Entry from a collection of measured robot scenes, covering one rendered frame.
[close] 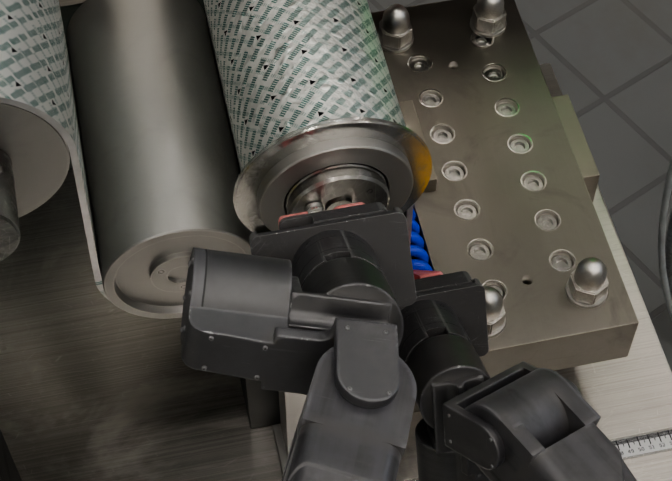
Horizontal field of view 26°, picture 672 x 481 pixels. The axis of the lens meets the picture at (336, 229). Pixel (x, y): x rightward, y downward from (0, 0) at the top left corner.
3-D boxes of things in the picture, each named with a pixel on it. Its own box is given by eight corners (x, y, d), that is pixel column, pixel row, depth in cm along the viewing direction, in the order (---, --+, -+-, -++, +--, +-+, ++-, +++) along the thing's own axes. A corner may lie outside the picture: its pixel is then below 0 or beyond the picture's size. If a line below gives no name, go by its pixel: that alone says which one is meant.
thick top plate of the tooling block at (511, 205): (454, 390, 128) (459, 356, 123) (355, 54, 150) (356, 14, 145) (627, 356, 130) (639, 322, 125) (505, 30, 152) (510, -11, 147)
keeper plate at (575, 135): (564, 244, 144) (579, 178, 135) (535, 165, 150) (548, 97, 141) (588, 240, 145) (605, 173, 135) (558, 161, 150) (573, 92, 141)
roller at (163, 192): (113, 330, 115) (92, 246, 105) (77, 87, 129) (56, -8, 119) (263, 303, 116) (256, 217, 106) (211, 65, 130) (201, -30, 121)
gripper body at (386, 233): (413, 294, 97) (433, 335, 90) (262, 321, 97) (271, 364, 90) (400, 202, 95) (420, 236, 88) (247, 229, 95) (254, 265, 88)
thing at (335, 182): (364, 242, 109) (273, 235, 106) (358, 221, 110) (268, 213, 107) (407, 182, 104) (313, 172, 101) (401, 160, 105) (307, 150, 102)
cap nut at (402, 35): (381, 55, 142) (382, 24, 139) (372, 28, 144) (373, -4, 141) (417, 49, 143) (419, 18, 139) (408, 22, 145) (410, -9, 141)
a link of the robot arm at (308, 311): (397, 386, 85) (415, 295, 83) (280, 373, 84) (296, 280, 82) (379, 343, 91) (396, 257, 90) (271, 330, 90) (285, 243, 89)
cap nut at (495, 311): (469, 342, 124) (473, 315, 120) (458, 306, 126) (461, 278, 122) (510, 334, 125) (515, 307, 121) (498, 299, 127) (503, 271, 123)
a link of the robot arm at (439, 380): (498, 367, 104) (420, 380, 103) (502, 447, 107) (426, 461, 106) (472, 321, 110) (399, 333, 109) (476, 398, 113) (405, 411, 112)
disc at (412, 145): (235, 259, 111) (232, 138, 99) (234, 253, 111) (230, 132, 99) (422, 230, 113) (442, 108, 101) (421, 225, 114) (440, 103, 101)
